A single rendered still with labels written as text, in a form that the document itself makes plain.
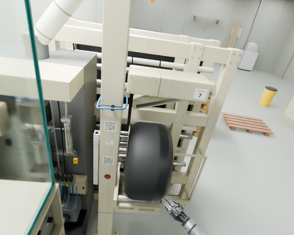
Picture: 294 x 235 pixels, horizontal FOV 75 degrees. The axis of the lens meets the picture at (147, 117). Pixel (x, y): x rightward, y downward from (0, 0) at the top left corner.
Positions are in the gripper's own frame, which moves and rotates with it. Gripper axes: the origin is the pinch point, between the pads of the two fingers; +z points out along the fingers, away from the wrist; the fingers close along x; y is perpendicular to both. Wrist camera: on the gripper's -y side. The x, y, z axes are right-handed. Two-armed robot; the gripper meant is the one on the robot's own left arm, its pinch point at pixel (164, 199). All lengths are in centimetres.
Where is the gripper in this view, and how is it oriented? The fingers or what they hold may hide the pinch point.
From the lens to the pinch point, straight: 148.1
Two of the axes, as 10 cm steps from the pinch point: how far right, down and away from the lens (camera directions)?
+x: -7.6, 5.0, -4.1
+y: -0.3, -6.7, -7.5
